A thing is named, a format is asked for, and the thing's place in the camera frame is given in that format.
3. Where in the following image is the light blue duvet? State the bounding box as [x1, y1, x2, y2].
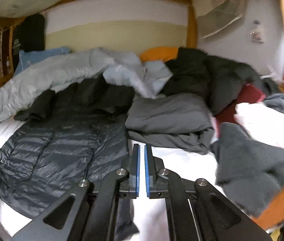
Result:
[0, 48, 172, 123]

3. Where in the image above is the dark red box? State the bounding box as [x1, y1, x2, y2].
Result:
[214, 83, 267, 129]

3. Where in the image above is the black fleece coat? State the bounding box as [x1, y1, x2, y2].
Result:
[160, 47, 263, 115]

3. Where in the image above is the black hanging garment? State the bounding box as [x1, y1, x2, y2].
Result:
[12, 14, 45, 55]

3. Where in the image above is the grey folded garment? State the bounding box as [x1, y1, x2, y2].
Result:
[125, 93, 215, 155]

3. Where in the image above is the orange pillow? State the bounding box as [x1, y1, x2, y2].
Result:
[139, 46, 178, 62]

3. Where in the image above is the dark quilted down jacket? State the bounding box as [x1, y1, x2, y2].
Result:
[0, 77, 135, 219]

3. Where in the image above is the dark grey sweater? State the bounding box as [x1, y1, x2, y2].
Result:
[211, 93, 284, 216]

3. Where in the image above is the white garment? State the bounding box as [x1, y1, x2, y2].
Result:
[234, 103, 284, 149]

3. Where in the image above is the blue pillow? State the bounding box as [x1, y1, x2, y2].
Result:
[14, 47, 71, 76]

